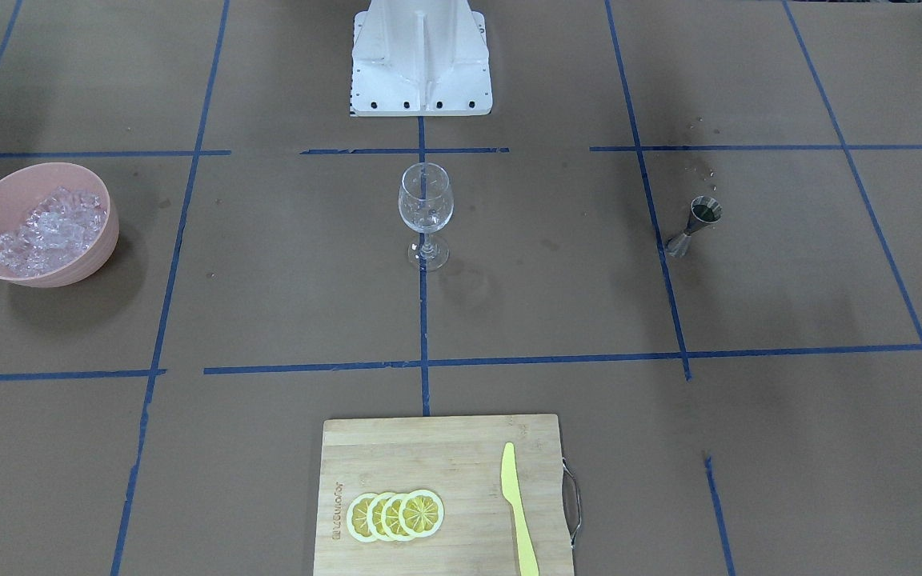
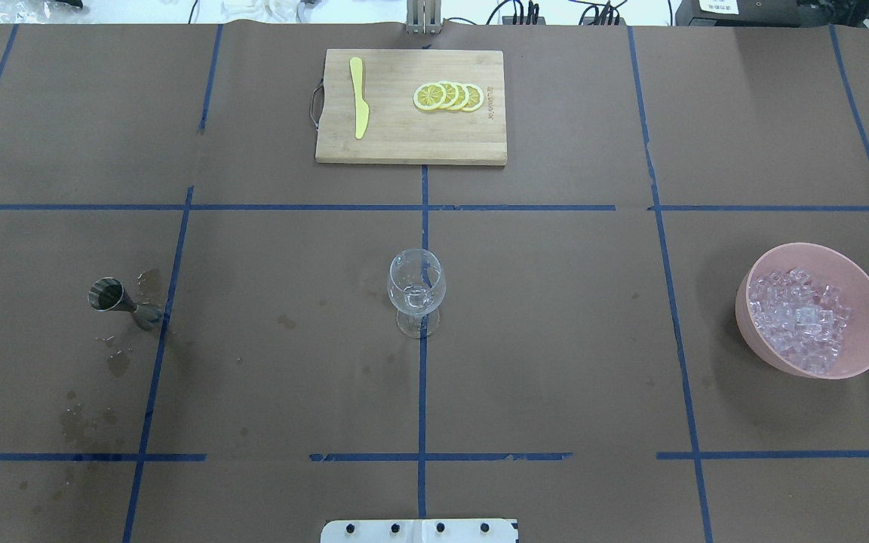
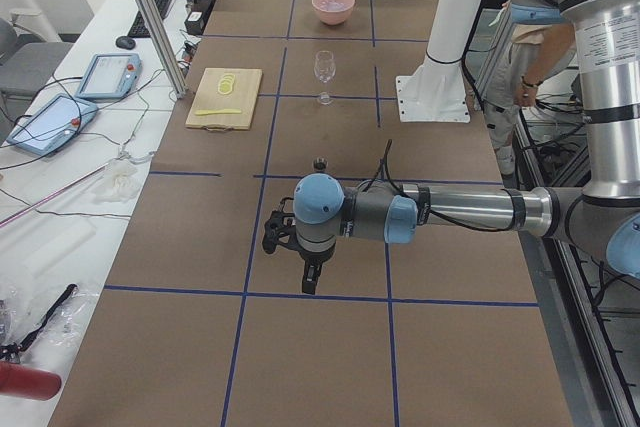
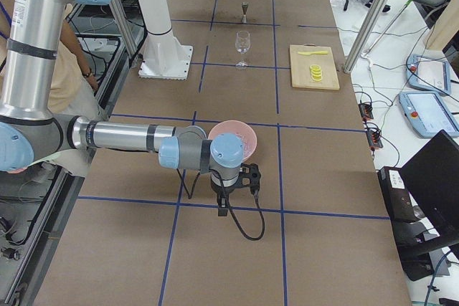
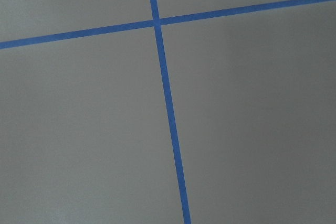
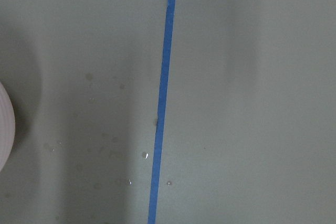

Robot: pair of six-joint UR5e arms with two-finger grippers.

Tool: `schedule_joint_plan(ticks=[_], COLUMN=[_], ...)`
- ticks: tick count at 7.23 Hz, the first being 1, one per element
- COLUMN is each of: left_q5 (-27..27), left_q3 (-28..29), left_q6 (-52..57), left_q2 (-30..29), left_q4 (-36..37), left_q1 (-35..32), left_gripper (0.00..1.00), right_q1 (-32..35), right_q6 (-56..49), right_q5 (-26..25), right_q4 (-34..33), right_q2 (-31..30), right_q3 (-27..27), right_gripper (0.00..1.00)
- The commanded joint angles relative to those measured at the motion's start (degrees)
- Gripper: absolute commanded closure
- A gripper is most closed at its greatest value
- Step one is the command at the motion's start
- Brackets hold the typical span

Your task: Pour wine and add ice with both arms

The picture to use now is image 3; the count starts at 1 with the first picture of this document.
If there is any far teach pendant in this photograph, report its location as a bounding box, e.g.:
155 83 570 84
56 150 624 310
75 53 142 102

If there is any grey office chair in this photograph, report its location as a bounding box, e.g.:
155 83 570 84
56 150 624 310
1 7 73 114

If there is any black computer mouse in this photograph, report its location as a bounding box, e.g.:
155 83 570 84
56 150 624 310
115 36 136 50

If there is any yellow plastic knife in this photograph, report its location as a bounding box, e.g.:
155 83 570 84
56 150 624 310
194 108 242 116

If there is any person standing behind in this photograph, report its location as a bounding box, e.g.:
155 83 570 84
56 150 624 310
484 23 576 177

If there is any ice cubes pile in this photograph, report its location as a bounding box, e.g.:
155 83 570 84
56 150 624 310
318 0 348 12

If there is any black keyboard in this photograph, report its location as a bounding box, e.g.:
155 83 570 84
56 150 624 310
127 0 176 39

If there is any teach pendant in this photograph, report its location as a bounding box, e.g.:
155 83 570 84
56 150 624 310
7 94 98 156
75 53 142 102

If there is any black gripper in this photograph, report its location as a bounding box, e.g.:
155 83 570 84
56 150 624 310
262 198 322 295

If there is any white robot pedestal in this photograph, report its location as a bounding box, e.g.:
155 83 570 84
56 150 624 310
396 0 481 123

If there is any steel double jigger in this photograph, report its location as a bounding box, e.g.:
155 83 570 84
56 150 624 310
313 158 327 171

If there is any pink bowl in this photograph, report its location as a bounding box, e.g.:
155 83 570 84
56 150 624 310
311 0 356 26

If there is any bamboo cutting board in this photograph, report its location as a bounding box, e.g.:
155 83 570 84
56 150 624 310
185 68 262 130

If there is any black power adapter box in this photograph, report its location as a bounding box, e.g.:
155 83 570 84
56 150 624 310
184 11 205 36

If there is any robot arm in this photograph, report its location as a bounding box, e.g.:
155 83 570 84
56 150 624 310
262 0 639 294

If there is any red fire extinguisher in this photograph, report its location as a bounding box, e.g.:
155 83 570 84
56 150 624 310
1 361 62 401

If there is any near teach pendant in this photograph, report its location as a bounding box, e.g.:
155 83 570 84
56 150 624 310
7 94 98 156

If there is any white crumpled cloth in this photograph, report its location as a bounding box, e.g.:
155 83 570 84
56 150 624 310
93 160 141 202

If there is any aluminium frame post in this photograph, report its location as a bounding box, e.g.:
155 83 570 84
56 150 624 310
135 0 187 99

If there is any clear wine glass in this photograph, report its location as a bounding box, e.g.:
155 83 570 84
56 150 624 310
314 50 336 105

